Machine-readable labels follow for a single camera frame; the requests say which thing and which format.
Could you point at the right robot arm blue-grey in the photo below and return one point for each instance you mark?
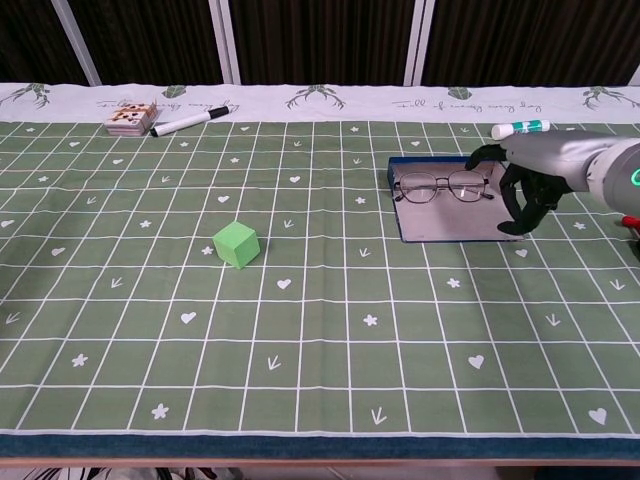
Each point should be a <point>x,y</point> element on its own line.
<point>617,175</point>

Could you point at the deck of playing cards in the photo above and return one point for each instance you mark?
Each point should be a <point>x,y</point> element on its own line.
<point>130,122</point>

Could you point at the blue glasses case grey lining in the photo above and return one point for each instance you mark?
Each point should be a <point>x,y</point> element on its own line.
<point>450,222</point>

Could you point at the white green glue stick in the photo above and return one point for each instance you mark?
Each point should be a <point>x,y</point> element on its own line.
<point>520,127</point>

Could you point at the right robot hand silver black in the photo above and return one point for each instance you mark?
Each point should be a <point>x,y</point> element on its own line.
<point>550,160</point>

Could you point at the green grid tablecloth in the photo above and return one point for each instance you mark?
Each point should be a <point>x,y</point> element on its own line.
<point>150,300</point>

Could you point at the green cube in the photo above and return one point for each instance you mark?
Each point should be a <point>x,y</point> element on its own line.
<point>235,245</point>

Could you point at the black bottle red cap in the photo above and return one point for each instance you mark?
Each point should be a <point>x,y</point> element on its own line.
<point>631,221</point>

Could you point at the white aluminium partition post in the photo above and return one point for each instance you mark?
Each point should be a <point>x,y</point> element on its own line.
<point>77,45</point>
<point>225,45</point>
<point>419,45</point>
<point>635,76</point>

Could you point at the black-rimmed eyeglasses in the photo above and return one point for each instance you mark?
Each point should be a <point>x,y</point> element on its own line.
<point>420,187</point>

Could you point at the dark blue felt underlay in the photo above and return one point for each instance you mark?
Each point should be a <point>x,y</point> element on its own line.
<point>300,446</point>

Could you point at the white marker black cap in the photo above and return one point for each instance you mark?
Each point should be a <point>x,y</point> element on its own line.
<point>185,122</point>

